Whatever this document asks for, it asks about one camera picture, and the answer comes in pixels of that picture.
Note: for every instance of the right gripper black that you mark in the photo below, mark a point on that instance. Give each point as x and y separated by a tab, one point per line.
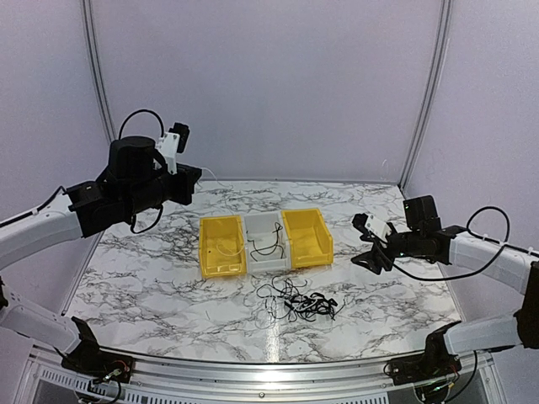
373	257

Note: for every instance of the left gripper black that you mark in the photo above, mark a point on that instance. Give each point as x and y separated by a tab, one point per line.
188	175

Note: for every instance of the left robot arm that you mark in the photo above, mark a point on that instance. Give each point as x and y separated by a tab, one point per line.
22	236

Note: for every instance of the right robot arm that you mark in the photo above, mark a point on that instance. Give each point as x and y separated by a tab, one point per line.
512	266

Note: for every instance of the right yellow plastic bin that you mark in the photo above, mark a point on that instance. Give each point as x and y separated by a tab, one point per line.
311	243

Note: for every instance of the yellow plastic bin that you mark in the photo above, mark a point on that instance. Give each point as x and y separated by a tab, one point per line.
311	243
222	249

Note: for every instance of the white translucent plastic bin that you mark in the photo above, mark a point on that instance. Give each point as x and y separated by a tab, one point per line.
267	245

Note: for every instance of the left yellow plastic bin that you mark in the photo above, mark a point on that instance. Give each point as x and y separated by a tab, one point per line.
222	249

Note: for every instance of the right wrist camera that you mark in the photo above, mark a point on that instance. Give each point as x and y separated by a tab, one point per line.
367	223

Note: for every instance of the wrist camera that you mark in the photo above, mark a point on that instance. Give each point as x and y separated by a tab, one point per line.
367	223
169	145

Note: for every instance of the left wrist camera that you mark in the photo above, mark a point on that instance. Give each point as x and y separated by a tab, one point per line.
169	145

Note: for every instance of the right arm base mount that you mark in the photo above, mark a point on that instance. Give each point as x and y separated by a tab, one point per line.
434	362

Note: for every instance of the aluminium frame rail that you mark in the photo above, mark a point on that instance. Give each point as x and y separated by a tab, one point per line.
168	380

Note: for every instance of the left corner post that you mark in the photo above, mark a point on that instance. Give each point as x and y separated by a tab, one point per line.
92	46

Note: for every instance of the corner post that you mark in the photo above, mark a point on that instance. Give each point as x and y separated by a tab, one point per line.
433	80
92	46

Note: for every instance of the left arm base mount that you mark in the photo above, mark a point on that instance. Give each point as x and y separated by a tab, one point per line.
89	358

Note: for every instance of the right corner post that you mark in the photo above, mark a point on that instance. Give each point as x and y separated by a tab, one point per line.
433	80

